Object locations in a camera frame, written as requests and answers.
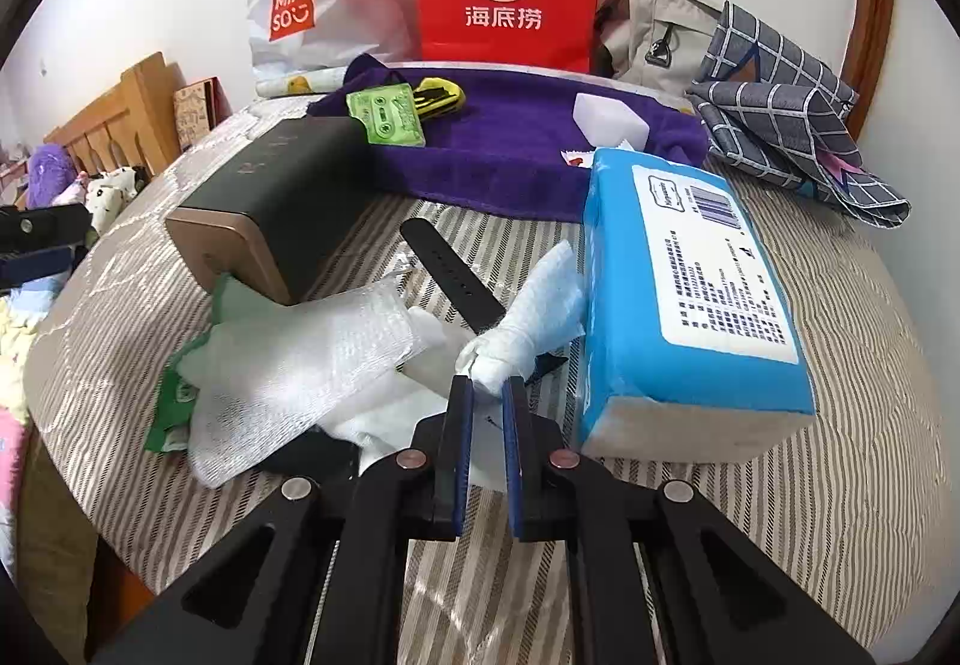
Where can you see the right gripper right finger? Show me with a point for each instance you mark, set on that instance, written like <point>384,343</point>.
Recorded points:
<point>555,494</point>

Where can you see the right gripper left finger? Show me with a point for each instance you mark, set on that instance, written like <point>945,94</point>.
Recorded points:
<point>416,494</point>

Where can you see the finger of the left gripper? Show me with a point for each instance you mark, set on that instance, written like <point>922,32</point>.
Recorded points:
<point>19,269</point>
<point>44,228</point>

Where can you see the white bubble-wrap sheet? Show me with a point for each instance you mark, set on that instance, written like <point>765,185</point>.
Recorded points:
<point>266,373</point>

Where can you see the white tissue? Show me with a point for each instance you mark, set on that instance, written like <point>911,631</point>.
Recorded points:
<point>547,313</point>

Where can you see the purple plush toy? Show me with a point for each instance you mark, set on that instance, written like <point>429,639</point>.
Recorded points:
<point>50,172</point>

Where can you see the white spotted plush toy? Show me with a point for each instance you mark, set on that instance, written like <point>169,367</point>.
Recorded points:
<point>107,196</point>

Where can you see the wooden headboard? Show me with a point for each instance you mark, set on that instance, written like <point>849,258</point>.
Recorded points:
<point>131,124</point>

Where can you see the blue tissue pack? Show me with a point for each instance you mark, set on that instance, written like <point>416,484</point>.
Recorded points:
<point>690,353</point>

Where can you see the brown patterned notebook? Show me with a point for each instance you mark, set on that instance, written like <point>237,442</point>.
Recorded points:
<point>198,108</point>

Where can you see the green wet-wipe packet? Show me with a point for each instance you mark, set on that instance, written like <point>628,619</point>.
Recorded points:
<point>175,395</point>

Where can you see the dark green gift box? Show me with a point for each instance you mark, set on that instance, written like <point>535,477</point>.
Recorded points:
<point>273,213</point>

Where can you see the striped quilt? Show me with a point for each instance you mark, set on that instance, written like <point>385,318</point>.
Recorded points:
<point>857,508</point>

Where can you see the small printed snack packet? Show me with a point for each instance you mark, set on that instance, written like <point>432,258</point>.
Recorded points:
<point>579,158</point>

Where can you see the purple fleece blanket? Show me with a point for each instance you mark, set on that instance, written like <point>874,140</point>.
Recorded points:
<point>502,153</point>

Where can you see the white sponge block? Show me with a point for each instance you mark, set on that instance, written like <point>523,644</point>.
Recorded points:
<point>609,123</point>

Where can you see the green cassette-print pouch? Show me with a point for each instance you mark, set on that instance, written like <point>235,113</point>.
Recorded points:
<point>388,114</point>

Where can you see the yellow black pouch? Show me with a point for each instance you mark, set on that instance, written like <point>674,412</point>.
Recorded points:
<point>435,97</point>

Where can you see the grey plaid cloth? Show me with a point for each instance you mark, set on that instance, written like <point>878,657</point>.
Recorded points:
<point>779,114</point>

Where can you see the beige backpack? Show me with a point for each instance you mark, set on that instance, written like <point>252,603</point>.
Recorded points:
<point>656,44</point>

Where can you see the wooden door frame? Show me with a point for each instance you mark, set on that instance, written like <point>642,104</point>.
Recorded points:
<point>865,55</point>

